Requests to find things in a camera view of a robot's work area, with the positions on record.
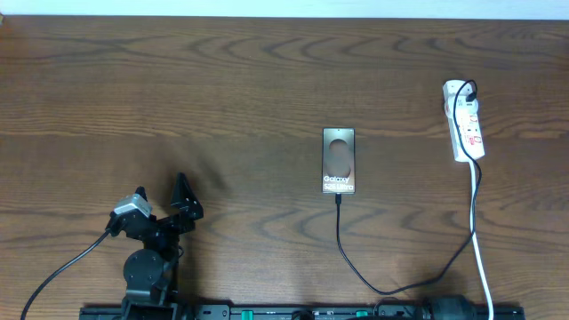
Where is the black USB charging cable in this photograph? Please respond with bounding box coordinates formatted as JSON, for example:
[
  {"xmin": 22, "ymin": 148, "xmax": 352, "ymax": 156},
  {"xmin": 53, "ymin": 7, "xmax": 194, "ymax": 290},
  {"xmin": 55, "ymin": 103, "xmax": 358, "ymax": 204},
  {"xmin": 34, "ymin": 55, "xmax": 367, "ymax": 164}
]
[{"xmin": 334, "ymin": 78, "xmax": 484, "ymax": 296}]

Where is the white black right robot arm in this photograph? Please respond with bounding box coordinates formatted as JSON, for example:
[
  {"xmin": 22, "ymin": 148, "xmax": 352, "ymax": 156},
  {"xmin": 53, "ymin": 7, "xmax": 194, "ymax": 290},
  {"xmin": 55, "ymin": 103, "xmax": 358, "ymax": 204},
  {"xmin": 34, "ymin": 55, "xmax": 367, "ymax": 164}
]
[{"xmin": 421, "ymin": 295, "xmax": 477, "ymax": 320}]

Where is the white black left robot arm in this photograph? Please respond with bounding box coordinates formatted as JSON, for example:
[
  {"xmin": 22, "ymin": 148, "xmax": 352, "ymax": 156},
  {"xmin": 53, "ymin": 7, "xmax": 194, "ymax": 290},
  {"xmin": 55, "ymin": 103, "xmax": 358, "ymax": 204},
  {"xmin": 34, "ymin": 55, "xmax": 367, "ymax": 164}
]
[{"xmin": 106, "ymin": 172, "xmax": 204, "ymax": 319}]

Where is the white USB charger adapter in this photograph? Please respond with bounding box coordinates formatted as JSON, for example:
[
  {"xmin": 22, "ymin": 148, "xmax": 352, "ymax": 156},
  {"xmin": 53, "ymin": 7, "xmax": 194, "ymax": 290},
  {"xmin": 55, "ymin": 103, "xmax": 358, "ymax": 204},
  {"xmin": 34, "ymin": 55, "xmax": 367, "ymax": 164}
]
[{"xmin": 443, "ymin": 80, "xmax": 479, "ymax": 118}]

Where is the white power strip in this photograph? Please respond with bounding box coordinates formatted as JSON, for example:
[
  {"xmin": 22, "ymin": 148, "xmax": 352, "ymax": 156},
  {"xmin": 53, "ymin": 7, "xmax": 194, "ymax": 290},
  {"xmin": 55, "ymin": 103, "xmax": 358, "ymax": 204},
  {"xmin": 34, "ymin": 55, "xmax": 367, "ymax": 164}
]
[{"xmin": 442, "ymin": 79, "xmax": 486, "ymax": 163}]

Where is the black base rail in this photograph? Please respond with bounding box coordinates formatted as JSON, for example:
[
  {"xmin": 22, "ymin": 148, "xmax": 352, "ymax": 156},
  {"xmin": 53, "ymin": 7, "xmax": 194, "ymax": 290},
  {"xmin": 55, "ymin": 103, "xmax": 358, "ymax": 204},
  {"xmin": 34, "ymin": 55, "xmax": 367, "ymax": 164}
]
[{"xmin": 79, "ymin": 302, "xmax": 525, "ymax": 320}]

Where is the white power strip cord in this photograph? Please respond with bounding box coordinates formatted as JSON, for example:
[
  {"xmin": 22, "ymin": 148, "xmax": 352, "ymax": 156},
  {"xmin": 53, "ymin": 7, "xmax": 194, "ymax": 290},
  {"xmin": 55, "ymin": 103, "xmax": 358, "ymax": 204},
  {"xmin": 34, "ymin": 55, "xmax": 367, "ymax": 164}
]
[{"xmin": 468, "ymin": 159, "xmax": 495, "ymax": 320}]

